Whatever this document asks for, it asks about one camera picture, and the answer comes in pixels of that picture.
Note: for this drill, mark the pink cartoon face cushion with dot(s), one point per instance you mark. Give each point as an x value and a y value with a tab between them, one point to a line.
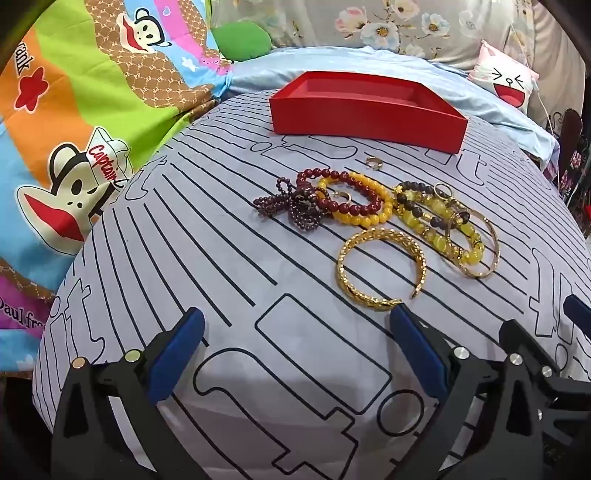
508	78

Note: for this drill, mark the green pillow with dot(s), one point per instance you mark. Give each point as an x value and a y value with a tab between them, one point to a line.
240	41

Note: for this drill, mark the thin gold bangle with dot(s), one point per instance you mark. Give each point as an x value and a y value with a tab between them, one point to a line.
496	240

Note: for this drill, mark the grey floral sheet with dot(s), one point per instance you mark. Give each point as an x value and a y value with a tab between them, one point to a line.
323	23

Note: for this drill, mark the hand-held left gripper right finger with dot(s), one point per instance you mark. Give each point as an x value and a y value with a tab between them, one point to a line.
418	350

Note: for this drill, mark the woven gold bangle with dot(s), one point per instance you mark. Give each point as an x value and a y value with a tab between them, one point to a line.
344	277

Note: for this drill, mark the striped grey cloth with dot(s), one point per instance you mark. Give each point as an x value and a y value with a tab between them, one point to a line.
207	258

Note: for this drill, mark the colourful cartoon monkey blanket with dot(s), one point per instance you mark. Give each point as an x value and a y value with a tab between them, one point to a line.
69	92

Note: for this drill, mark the red cardboard box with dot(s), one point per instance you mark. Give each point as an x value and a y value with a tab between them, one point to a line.
369	124

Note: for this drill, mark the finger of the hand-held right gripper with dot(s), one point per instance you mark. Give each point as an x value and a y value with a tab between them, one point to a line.
512	334
577	314

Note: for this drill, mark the light blue pillow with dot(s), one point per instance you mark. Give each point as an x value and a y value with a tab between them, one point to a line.
369	60

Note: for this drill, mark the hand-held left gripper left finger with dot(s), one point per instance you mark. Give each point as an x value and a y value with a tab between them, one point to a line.
178	350

